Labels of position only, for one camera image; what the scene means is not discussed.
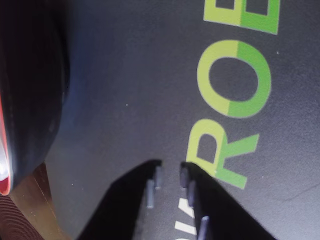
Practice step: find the reddish striped fabric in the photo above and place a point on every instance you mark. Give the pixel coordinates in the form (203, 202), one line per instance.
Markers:
(12, 220)

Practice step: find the grey WOWROBO printed mat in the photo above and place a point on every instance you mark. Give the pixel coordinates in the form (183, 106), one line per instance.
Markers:
(150, 75)

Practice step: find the red bowl black outside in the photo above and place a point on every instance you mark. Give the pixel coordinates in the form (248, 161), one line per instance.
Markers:
(32, 87)

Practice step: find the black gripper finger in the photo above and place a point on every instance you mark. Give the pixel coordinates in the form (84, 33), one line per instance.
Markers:
(120, 207)
(220, 220)

